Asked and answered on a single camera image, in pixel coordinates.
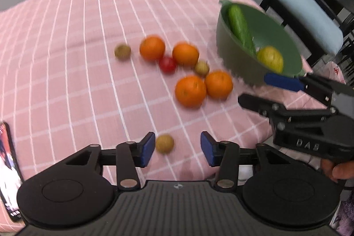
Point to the red tomato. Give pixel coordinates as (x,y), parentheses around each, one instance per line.
(167,64)

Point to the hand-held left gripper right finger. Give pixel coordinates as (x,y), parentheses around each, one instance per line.
(207,149)

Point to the orange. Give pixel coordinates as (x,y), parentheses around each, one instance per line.
(190,91)
(218,84)
(152,48)
(185,54)

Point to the brown kiwi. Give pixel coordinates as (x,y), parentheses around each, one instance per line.
(164,143)
(202,68)
(122,51)

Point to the pink plastic bag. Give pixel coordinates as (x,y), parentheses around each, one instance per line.
(334,71)

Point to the green plastic bowl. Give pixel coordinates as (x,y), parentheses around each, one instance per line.
(235,53)

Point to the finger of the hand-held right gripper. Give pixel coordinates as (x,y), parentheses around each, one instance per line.
(257,104)
(282,81)

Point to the black smartphone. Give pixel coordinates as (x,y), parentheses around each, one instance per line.
(8,169)

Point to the green cucumber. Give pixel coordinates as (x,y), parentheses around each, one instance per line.
(240,26)

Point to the bench with blue cushion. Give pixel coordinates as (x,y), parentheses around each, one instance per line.
(304,12)

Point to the person's right hand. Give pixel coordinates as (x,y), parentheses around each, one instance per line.
(341,171)

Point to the pink checked tablecloth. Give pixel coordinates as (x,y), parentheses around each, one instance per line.
(69,73)

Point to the yellow lemon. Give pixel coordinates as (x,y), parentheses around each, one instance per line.
(271,59)

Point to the floral patterned cloth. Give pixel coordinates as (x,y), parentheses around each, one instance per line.
(347,216)

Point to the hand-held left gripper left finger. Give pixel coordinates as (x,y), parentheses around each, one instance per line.
(148,149)

